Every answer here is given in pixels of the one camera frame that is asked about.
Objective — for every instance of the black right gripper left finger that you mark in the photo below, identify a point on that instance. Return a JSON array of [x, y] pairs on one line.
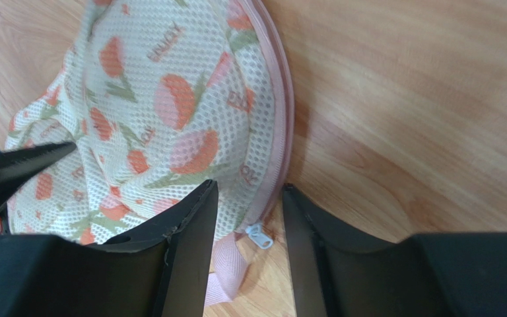
[[159, 268]]

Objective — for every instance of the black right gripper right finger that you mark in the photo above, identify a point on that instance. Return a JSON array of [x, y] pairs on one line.
[[339, 270]]

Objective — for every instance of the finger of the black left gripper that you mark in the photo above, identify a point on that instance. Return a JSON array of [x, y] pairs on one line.
[[18, 167]]

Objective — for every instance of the floral mesh laundry bag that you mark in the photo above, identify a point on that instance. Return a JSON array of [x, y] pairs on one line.
[[158, 97]]

